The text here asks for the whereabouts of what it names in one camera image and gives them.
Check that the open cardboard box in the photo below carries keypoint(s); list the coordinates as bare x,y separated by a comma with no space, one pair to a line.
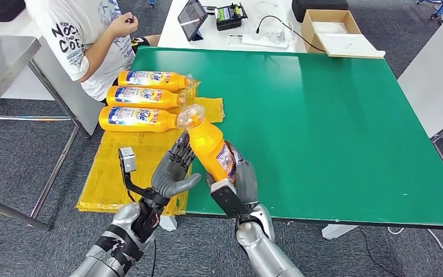
339,42

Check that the stainless steel table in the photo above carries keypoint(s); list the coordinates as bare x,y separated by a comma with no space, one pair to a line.
3,61

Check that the person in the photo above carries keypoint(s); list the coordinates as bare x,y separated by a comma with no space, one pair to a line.
80,46

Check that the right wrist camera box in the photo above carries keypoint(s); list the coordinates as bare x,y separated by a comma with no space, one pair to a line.
227,198

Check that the orange detergent bottle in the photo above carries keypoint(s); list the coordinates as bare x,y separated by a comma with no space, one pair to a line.
141,97
149,80
206,145
137,119

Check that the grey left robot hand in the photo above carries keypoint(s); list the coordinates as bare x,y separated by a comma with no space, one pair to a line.
172,176

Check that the white table foot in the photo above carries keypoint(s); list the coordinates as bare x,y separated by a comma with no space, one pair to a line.
168,223
338,231

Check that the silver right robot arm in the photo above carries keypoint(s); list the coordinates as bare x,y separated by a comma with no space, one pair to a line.
263,248

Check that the black tablet on stand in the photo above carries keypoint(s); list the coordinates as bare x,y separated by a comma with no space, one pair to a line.
192,19

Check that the black bag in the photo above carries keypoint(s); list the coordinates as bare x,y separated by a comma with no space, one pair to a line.
0,9

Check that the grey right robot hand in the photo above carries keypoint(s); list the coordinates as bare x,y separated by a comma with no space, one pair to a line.
246,183

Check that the white power strip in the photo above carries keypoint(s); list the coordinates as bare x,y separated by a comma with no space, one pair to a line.
259,41

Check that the black label printer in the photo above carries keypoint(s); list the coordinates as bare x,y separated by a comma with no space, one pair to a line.
229,17

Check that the black hard case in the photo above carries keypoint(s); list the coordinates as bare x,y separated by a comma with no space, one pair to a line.
318,7

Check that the blue cart frame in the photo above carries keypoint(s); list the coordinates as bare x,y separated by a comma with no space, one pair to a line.
441,9

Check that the yellow plastic sheet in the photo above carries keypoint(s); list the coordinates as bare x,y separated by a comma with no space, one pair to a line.
129,164

